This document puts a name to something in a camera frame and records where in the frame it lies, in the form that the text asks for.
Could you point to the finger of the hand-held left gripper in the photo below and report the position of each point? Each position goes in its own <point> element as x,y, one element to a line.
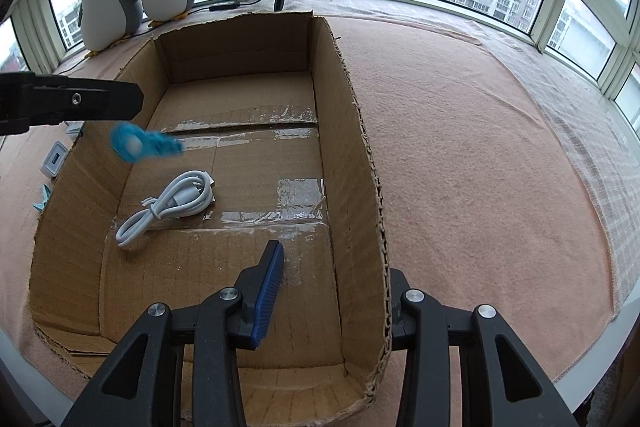
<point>75,99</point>

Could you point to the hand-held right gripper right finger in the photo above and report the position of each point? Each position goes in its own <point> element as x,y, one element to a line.
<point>400,307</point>

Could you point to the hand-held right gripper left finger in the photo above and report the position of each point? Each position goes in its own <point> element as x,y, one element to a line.
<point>270,292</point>

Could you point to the white power adapter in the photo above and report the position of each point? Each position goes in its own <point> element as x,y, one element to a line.
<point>55,159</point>

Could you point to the bright blue plastic clip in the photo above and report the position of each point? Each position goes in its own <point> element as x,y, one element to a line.
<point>150,142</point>

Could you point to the light teal plastic clip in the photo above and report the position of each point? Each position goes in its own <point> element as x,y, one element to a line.
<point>42,199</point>

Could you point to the cardboard box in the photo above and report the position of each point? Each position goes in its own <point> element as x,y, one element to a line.
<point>240,172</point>

